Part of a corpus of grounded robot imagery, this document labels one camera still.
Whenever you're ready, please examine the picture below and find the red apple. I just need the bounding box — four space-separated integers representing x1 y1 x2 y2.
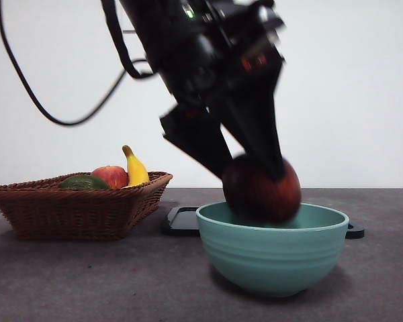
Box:
91 164 129 189

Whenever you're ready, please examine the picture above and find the black rectangular tray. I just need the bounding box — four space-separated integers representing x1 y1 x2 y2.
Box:
161 206 366 239

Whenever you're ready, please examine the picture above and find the brown wicker basket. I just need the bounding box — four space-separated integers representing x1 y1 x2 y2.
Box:
0 171 174 242

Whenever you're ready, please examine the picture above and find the green avocado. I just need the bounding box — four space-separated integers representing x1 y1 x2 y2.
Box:
57 173 111 190

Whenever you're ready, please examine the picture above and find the yellow banana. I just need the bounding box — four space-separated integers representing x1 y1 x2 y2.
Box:
122 144 150 187

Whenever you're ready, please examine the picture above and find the dark purple plum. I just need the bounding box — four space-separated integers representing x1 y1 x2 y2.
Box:
221 154 302 225

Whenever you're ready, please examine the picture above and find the teal ribbed bowl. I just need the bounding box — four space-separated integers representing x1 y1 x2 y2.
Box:
195 201 350 298

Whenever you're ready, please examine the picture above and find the flat black strap cable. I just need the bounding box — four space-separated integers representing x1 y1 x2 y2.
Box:
100 0 157 80

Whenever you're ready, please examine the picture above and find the thick black cable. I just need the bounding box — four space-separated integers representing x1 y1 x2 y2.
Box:
0 0 128 127

